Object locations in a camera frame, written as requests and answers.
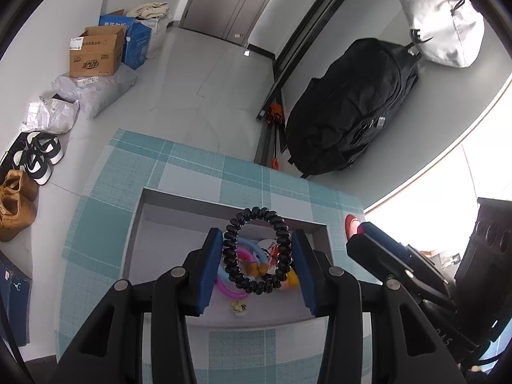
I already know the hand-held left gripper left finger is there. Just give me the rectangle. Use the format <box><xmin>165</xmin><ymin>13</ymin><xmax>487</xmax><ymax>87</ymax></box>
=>
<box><xmin>48</xmin><ymin>227</ymin><xmax>224</xmax><ymax>384</ymax></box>

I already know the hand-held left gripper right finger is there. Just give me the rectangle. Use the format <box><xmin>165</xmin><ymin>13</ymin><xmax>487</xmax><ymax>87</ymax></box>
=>
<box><xmin>291</xmin><ymin>229</ymin><xmax>468</xmax><ymax>384</ymax></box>

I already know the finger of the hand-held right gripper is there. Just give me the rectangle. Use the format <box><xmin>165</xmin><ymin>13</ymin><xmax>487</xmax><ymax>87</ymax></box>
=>
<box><xmin>346</xmin><ymin>232</ymin><xmax>457</xmax><ymax>311</ymax></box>
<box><xmin>358</xmin><ymin>221</ymin><xmax>457</xmax><ymax>286</ymax></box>

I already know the plain black spiral hair tie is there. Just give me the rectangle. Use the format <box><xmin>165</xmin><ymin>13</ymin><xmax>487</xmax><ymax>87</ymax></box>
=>
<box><xmin>221</xmin><ymin>207</ymin><xmax>295</xmax><ymax>295</ymax></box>

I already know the red round disc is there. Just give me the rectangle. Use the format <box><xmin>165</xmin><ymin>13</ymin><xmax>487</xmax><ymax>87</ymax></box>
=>
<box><xmin>345</xmin><ymin>214</ymin><xmax>366</xmax><ymax>244</ymax></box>

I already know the grey cardboard box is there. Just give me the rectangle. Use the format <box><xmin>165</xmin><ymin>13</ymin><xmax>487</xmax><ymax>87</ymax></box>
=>
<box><xmin>120</xmin><ymin>187</ymin><xmax>332</xmax><ymax>331</ymax></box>

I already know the white and red round badge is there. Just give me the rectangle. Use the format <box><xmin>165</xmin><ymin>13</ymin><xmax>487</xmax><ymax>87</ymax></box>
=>
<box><xmin>256</xmin><ymin>238</ymin><xmax>281</xmax><ymax>273</ymax></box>

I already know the blue bracelet with gold ends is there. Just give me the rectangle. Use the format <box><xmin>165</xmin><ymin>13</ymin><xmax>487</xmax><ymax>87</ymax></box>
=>
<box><xmin>236</xmin><ymin>237</ymin><xmax>267</xmax><ymax>276</ymax></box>

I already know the yellow ornament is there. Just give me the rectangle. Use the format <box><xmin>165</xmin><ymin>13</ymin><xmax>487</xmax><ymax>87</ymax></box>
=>
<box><xmin>280</xmin><ymin>268</ymin><xmax>299</xmax><ymax>289</ymax></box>

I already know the teal checked tablecloth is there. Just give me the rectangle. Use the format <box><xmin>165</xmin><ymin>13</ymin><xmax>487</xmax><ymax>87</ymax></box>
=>
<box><xmin>54</xmin><ymin>128</ymin><xmax>364</xmax><ymax>384</ymax></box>

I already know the black backpack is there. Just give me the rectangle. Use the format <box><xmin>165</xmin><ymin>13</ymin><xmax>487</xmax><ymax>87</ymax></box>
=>
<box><xmin>285</xmin><ymin>38</ymin><xmax>420</xmax><ymax>179</ymax></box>

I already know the black and white sandal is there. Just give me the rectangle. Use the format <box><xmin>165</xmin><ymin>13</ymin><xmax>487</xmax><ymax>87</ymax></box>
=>
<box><xmin>24</xmin><ymin>150</ymin><xmax>54</xmax><ymax>187</ymax></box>
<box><xmin>34</xmin><ymin>132</ymin><xmax>64</xmax><ymax>165</ymax></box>
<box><xmin>0</xmin><ymin>136</ymin><xmax>30</xmax><ymax>172</ymax></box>

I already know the tan shoe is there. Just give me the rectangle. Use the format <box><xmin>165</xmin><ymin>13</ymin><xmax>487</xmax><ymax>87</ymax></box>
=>
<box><xmin>2</xmin><ymin>170</ymin><xmax>38</xmax><ymax>203</ymax></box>
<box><xmin>0</xmin><ymin>192</ymin><xmax>37</xmax><ymax>243</ymax></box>

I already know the grey plastic mailer bag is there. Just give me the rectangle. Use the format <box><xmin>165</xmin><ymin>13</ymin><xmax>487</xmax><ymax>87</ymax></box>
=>
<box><xmin>51</xmin><ymin>64</ymin><xmax>138</xmax><ymax>120</ymax></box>

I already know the clear plastic bag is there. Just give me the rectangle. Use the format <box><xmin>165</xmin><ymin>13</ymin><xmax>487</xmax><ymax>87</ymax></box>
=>
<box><xmin>22</xmin><ymin>95</ymin><xmax>81</xmax><ymax>134</ymax></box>

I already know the black folded tripod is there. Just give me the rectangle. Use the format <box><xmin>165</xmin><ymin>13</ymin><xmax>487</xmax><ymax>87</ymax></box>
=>
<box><xmin>254</xmin><ymin>0</ymin><xmax>369</xmax><ymax>169</ymax></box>

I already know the white hanging cloth bag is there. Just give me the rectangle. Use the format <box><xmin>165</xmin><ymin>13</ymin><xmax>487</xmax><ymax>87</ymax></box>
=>
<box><xmin>394</xmin><ymin>0</ymin><xmax>485</xmax><ymax>68</ymax></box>

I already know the blue cardboard box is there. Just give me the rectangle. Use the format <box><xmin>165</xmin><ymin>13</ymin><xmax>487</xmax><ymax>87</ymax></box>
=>
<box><xmin>99</xmin><ymin>9</ymin><xmax>153</xmax><ymax>68</ymax></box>

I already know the brown cardboard box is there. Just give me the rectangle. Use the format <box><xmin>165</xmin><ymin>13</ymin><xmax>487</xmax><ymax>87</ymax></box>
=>
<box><xmin>69</xmin><ymin>26</ymin><xmax>129</xmax><ymax>78</ymax></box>

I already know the white tote bag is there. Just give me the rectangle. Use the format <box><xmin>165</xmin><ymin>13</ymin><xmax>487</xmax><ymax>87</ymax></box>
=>
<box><xmin>127</xmin><ymin>2</ymin><xmax>173</xmax><ymax>59</ymax></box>

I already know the grey door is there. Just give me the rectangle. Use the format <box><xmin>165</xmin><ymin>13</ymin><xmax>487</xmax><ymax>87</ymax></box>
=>
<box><xmin>178</xmin><ymin>0</ymin><xmax>297</xmax><ymax>43</ymax></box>

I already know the pink bracelet with gold ends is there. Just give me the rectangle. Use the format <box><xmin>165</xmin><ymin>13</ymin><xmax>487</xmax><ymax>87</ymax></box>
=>
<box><xmin>214</xmin><ymin>248</ymin><xmax>253</xmax><ymax>300</ymax></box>

